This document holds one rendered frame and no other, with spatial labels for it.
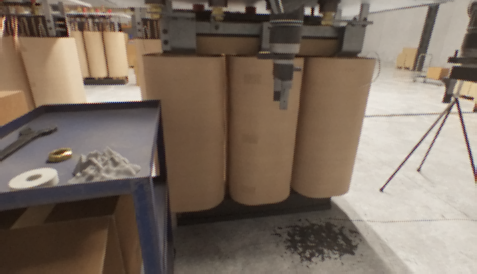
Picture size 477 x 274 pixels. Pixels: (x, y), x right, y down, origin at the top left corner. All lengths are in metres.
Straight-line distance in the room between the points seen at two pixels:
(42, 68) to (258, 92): 2.48
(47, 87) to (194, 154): 2.24
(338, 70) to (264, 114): 0.46
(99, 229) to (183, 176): 0.85
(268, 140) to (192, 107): 0.46
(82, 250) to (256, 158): 1.00
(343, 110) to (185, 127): 0.88
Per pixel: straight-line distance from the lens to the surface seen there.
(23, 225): 0.62
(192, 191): 1.42
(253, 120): 1.27
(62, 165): 0.68
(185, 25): 1.20
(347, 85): 1.44
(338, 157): 1.58
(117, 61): 6.84
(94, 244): 0.55
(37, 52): 3.20
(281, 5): 0.68
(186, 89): 1.18
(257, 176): 1.42
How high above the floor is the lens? 1.15
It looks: 20 degrees down
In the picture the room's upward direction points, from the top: 1 degrees clockwise
